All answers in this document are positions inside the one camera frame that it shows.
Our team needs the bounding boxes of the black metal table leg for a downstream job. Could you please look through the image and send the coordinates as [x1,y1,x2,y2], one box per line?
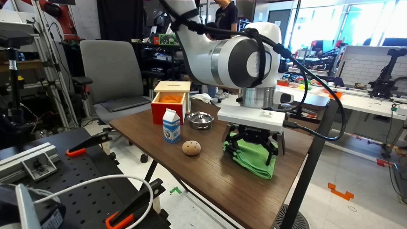
[278,100,342,229]

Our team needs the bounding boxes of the orange wooden box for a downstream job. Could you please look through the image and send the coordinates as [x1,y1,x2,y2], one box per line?
[150,81,192,126]

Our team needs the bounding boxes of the black orange clamp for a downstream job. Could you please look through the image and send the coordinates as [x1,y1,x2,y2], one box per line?
[104,177,166,229]
[64,131,111,159]

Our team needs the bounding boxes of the small metal bowl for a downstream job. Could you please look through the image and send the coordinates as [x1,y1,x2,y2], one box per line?
[185,111,214,131]

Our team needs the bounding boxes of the blue white milk carton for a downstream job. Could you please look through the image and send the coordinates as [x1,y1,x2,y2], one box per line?
[161,107,183,144]

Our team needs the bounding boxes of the grey metal rack frame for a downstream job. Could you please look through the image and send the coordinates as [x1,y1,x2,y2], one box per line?
[24,0,81,129]

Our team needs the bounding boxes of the brown round potato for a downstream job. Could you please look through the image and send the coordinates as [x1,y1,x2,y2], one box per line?
[180,139,202,158]

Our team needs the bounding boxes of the white lab table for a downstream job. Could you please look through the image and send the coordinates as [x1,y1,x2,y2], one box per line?
[277,81,407,122]

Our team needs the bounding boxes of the black perforated breadboard table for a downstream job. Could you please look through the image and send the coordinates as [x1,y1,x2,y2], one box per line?
[0,126,170,229]

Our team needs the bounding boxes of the aluminium extrusion rail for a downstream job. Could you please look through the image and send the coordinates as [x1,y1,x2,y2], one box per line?
[0,142,58,184]

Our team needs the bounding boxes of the grey door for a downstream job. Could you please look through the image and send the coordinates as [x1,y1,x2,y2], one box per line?
[265,9,293,44]

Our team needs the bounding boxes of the white board panel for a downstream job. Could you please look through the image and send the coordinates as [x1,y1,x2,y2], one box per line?
[338,45,407,93]

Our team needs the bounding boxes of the white cable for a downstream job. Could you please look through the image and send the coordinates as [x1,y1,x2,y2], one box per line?
[31,173,155,229]

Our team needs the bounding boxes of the grey camera device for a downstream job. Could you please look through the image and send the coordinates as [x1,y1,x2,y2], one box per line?
[0,182,67,229]

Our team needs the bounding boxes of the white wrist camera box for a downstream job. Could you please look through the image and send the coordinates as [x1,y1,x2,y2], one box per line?
[216,105,287,133]

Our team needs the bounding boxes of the grey round floor base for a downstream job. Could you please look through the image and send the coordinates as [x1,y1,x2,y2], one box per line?
[272,208,310,229]

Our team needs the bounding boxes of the person in black shirt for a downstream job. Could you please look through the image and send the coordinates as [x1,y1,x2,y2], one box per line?
[213,0,239,41]

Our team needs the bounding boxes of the grey office chair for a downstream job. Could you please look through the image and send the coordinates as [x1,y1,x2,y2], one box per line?
[71,39,153,164]

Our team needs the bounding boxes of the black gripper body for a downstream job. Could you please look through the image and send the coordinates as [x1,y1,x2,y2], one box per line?
[227,124,281,147]

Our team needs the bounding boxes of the cluttered black shelf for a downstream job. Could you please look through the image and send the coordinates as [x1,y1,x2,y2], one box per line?
[130,31,192,93]

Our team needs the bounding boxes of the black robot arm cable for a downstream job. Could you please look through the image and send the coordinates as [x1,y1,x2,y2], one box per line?
[157,0,347,144]

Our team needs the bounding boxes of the green microfibre towel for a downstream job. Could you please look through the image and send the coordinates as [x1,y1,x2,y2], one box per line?
[222,131,277,181]

